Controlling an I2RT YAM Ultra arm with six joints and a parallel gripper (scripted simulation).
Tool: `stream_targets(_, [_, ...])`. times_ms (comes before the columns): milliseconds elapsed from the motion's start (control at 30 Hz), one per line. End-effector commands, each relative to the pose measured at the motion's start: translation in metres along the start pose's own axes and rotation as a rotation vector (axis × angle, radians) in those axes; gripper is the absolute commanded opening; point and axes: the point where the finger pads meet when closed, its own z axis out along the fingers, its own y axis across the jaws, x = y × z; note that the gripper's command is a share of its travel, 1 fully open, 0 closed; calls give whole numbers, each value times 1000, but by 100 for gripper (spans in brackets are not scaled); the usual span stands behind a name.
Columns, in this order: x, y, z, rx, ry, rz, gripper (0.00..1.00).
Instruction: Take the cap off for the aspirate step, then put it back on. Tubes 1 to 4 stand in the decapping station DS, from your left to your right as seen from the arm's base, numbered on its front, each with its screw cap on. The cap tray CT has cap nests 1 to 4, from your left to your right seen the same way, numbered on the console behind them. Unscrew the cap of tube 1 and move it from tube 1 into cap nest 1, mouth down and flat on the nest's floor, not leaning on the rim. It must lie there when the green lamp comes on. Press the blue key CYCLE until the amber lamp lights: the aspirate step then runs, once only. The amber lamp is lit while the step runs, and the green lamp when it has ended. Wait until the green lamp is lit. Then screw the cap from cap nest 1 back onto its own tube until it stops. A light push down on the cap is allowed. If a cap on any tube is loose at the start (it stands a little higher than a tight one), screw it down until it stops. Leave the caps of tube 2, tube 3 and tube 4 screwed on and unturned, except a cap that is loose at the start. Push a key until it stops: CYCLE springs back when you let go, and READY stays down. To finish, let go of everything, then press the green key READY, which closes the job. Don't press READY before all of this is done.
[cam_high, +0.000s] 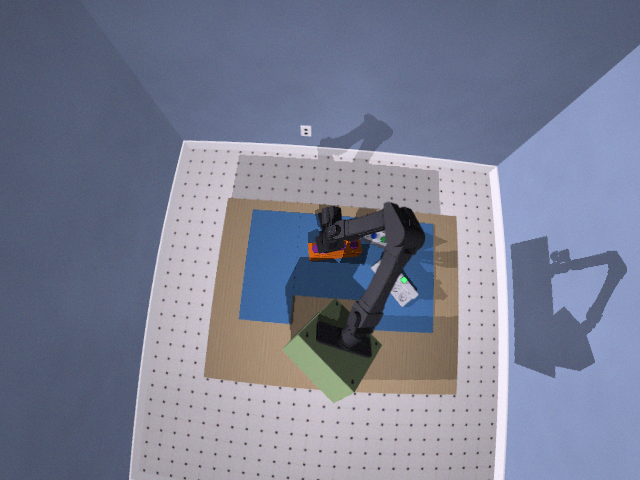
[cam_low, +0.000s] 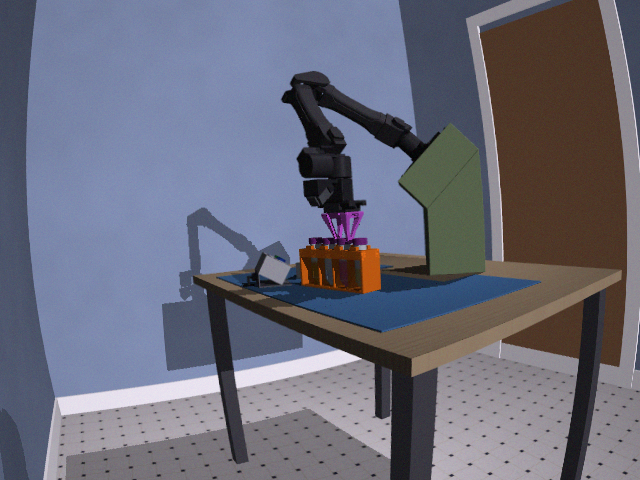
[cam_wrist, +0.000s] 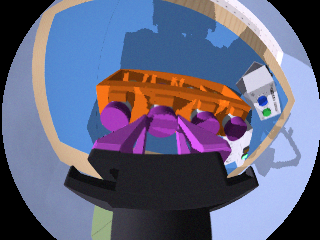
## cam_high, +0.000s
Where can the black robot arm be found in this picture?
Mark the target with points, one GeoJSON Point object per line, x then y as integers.
{"type": "Point", "coordinates": [367, 312]}

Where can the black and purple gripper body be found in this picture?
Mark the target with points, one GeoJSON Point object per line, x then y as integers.
{"type": "Point", "coordinates": [323, 248]}

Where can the white control panel with green and blue buttons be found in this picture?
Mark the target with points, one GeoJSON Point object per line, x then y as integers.
{"type": "Point", "coordinates": [376, 239]}

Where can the blue flat mat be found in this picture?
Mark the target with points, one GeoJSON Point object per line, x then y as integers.
{"type": "Point", "coordinates": [278, 267]}

